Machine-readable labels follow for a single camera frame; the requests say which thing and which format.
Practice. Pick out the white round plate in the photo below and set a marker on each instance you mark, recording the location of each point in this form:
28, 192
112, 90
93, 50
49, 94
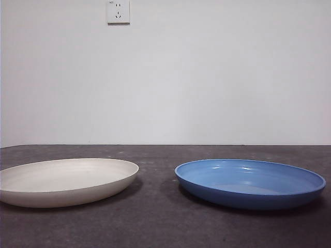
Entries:
64, 180

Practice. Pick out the blue round plate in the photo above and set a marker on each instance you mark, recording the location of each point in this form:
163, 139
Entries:
245, 180

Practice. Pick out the white wall socket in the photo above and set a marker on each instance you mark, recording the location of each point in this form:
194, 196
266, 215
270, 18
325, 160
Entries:
118, 13

